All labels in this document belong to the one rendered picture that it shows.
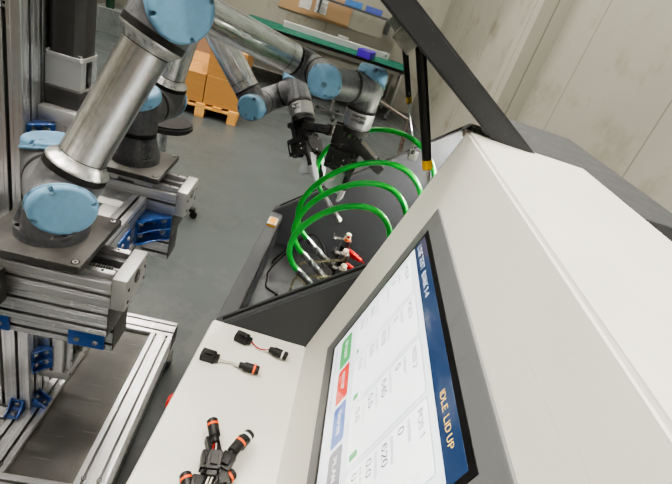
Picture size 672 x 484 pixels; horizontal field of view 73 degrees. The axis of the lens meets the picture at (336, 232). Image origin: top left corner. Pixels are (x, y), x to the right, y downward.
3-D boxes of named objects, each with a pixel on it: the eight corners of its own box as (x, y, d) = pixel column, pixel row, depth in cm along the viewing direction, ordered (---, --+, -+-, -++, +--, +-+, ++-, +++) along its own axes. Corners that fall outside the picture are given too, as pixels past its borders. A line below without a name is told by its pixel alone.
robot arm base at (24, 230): (-5, 237, 96) (-7, 196, 92) (36, 206, 109) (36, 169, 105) (70, 254, 98) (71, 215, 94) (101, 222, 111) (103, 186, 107)
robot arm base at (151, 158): (100, 158, 140) (102, 128, 135) (120, 143, 153) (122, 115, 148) (150, 172, 142) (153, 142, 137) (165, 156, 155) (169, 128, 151)
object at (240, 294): (262, 247, 170) (272, 210, 163) (273, 251, 171) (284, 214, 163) (205, 364, 115) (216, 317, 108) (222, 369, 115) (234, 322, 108)
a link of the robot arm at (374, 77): (351, 58, 109) (378, 64, 114) (338, 102, 114) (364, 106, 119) (370, 67, 104) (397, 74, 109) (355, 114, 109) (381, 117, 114)
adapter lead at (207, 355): (198, 360, 91) (200, 352, 91) (202, 352, 93) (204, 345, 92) (256, 378, 92) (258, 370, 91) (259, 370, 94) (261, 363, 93)
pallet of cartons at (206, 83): (150, 103, 506) (158, 29, 470) (185, 82, 622) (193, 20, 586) (233, 128, 519) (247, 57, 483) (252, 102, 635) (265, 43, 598)
